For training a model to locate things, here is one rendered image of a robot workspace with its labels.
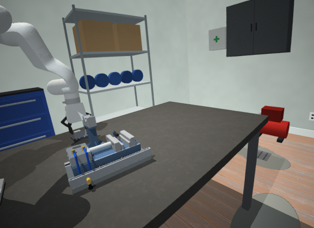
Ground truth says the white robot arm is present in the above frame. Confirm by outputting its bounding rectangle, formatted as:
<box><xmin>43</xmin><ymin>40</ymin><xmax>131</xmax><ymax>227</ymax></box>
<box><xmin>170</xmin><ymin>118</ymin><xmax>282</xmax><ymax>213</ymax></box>
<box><xmin>0</xmin><ymin>6</ymin><xmax>80</xmax><ymax>105</ymax></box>

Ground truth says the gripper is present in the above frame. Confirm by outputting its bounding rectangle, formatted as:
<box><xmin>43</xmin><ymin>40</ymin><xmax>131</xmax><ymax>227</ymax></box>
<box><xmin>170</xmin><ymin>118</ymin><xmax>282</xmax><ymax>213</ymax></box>
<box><xmin>61</xmin><ymin>102</ymin><xmax>89</xmax><ymax>134</ymax></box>

